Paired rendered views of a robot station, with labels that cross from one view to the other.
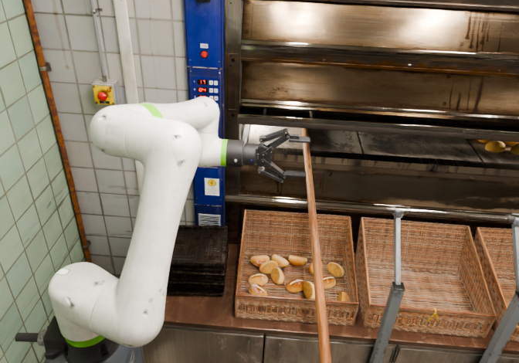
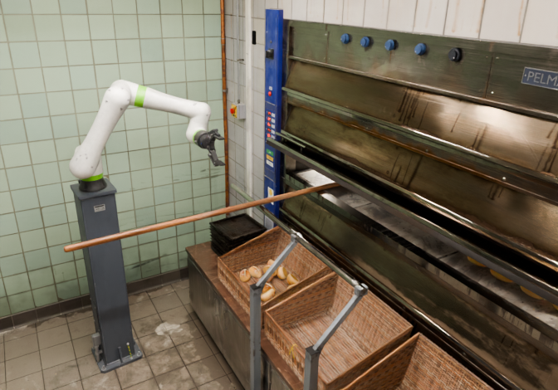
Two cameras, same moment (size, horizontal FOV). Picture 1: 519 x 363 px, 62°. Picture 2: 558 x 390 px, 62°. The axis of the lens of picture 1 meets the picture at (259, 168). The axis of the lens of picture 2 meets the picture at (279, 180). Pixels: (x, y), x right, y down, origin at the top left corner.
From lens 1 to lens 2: 2.17 m
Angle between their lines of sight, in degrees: 51
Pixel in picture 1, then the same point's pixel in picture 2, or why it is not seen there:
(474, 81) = (414, 158)
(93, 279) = not seen: hidden behind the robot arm
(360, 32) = (338, 92)
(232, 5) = (285, 64)
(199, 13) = (270, 66)
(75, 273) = not seen: hidden behind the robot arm
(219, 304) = not seen: hidden behind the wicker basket
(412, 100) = (368, 162)
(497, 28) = (423, 107)
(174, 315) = (199, 258)
